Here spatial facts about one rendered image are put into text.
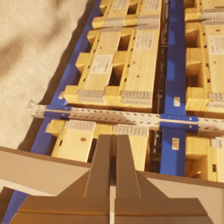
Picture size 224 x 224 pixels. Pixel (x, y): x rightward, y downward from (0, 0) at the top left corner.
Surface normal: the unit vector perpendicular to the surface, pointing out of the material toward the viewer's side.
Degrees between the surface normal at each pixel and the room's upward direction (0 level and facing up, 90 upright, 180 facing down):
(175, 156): 90
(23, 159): 90
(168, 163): 90
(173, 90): 90
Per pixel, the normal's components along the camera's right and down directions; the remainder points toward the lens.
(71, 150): -0.22, -0.48
